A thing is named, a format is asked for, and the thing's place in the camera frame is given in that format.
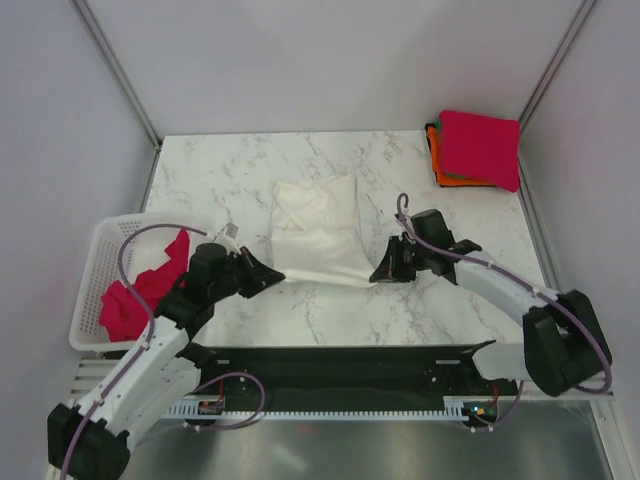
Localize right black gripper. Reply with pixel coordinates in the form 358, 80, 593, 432
370, 235, 431, 284

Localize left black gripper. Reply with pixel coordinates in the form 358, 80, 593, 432
209, 246, 283, 302

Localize white Coca-Cola t-shirt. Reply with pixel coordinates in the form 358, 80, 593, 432
270, 174, 373, 288

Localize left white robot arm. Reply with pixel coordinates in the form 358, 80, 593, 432
47, 243, 285, 479

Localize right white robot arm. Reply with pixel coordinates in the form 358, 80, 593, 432
369, 209, 613, 397

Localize folded orange t-shirt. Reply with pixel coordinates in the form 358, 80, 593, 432
427, 125, 496, 189

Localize crumpled magenta t-shirt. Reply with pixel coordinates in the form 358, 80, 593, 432
99, 228, 190, 342

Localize white plastic laundry basket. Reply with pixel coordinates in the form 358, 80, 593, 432
69, 211, 212, 353

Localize folded black t-shirt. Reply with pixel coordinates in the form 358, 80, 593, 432
424, 121, 522, 192

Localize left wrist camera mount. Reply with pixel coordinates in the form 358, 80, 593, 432
212, 223, 243, 255

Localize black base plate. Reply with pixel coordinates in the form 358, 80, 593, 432
180, 344, 517, 414

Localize white slotted cable duct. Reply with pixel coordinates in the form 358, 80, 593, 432
161, 398, 469, 422

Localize aluminium frame rails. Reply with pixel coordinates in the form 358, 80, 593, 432
47, 0, 621, 480

